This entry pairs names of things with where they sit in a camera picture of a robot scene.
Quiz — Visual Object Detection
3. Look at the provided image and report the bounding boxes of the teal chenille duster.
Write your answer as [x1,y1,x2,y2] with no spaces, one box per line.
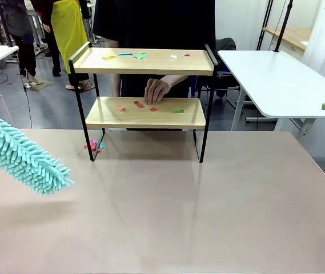
[0,104,75,196]

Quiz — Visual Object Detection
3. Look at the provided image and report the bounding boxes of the person's left forearm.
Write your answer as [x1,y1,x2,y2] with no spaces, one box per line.
[162,74,191,89]

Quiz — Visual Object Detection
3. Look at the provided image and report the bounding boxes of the person's right forearm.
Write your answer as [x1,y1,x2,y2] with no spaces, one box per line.
[105,38,122,98]

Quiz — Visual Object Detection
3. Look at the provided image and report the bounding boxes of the two-tier wood metal shelf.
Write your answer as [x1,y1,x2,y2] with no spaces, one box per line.
[68,42,220,164]

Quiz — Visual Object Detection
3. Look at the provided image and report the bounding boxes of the person's left hand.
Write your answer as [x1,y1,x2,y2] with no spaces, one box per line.
[144,78,172,105]

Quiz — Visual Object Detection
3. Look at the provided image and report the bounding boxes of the large white side table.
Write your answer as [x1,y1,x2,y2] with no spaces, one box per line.
[217,50,325,140]

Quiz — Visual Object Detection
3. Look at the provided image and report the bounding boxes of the wooden workbench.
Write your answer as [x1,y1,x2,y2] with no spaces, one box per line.
[262,27,314,53]

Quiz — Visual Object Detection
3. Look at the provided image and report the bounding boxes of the black stand pole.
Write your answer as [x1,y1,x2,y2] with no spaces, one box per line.
[273,0,294,53]

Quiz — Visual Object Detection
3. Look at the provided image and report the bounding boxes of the black tripod stand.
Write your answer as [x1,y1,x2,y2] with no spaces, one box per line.
[255,0,274,51]

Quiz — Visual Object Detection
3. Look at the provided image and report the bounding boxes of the black chair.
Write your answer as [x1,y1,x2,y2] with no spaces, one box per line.
[215,38,242,108]

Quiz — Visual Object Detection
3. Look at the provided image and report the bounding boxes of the person in black clothes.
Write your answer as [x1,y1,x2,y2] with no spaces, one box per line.
[92,0,217,132]

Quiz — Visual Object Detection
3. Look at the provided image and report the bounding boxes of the person in yellow apron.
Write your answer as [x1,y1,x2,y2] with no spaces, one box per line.
[30,0,94,91]

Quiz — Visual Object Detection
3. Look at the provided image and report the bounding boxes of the olive floor mat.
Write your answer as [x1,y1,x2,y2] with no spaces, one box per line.
[29,80,54,92]

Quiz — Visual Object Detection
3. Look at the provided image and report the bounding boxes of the person in dark grey clothes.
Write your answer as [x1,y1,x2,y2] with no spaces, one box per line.
[0,0,43,86]

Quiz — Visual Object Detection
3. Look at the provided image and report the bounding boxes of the black floor cable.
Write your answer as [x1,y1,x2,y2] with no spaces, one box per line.
[21,67,33,129]

